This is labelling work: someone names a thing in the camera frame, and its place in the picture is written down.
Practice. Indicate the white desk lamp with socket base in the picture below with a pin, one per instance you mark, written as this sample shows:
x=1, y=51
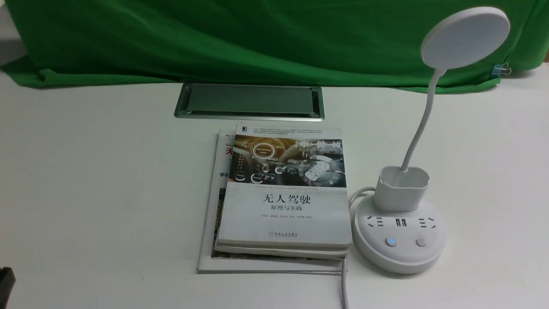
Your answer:
x=394, y=227

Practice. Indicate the top self-driving book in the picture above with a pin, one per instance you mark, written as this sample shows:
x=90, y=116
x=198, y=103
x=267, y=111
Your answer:
x=286, y=188

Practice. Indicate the bottom large white book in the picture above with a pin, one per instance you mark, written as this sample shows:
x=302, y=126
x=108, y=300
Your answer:
x=214, y=262

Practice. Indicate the middle book in stack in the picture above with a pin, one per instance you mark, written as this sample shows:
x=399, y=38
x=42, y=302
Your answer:
x=225, y=251

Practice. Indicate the green backdrop cloth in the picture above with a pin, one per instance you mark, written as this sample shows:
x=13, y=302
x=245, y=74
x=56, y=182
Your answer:
x=365, y=43

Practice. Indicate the blue binder clip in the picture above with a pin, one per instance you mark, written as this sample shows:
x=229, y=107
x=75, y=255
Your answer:
x=499, y=70

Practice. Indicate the black object at left edge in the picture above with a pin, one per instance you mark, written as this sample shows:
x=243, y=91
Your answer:
x=7, y=282

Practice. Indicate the silver desk cable grommet cover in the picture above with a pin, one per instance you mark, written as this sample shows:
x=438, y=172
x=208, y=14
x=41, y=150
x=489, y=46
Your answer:
x=250, y=102

